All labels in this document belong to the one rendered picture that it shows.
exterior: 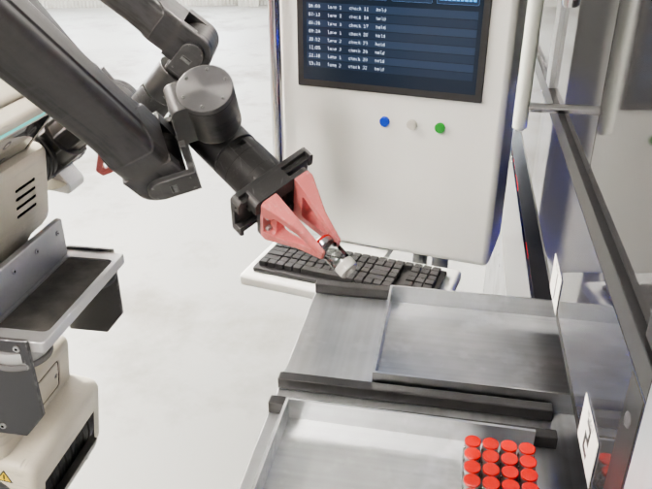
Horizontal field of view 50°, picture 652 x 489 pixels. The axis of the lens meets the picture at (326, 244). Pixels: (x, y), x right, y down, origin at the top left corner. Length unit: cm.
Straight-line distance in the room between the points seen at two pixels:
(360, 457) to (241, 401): 151
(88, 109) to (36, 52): 8
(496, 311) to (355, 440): 42
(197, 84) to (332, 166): 91
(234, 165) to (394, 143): 82
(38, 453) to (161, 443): 119
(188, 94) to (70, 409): 67
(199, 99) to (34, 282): 49
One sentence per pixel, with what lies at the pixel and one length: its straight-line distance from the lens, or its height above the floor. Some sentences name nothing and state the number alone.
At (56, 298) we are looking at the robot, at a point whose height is 104.
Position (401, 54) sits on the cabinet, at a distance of 147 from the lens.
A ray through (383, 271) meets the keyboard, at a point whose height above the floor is 83.
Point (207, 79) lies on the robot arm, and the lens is 72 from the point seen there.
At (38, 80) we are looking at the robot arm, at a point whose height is 141.
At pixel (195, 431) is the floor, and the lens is 236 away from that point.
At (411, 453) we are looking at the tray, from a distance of 98.
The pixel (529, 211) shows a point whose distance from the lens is 175.
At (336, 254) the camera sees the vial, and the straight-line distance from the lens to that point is 70.
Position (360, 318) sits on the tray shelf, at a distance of 123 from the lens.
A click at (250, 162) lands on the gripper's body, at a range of 74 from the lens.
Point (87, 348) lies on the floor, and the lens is 282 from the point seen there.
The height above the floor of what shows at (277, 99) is 115.
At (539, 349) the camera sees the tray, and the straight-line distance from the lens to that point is 120.
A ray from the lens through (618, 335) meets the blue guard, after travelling 73.
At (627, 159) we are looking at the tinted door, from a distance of 80.
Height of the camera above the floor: 155
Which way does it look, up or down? 27 degrees down
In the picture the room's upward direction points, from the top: straight up
